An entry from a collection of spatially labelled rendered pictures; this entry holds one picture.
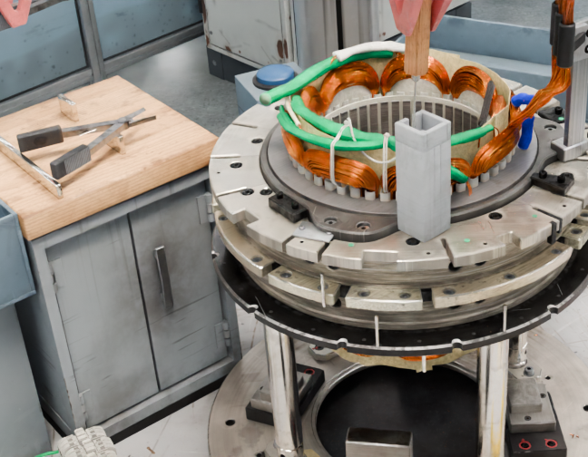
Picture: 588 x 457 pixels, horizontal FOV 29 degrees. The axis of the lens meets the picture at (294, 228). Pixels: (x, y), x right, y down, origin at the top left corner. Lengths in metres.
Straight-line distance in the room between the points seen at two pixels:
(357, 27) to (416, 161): 0.60
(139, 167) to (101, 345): 0.18
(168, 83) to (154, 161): 2.65
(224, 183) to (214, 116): 2.52
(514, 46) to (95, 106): 0.45
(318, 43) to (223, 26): 2.16
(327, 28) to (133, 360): 0.49
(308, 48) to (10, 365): 0.55
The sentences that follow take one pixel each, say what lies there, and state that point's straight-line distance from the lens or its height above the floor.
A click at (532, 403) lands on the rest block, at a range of 1.08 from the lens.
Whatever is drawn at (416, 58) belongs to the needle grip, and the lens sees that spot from 0.77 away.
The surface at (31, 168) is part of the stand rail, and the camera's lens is 1.03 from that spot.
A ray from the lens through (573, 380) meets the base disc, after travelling 1.17.
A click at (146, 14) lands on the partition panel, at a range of 3.60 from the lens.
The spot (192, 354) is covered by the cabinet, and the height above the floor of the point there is 0.83.
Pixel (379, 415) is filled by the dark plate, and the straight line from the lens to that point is 1.15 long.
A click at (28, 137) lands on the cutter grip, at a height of 1.09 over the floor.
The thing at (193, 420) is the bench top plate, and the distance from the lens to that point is 1.17.
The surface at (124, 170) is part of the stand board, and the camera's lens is 1.02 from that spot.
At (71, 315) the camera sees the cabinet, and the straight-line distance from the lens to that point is 1.06.
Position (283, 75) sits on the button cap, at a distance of 1.21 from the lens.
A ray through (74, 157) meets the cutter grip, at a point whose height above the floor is 1.09.
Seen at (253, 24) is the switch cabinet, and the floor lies 0.24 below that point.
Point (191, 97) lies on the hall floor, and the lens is 3.57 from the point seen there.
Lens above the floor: 1.56
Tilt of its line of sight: 33 degrees down
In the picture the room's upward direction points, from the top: 5 degrees counter-clockwise
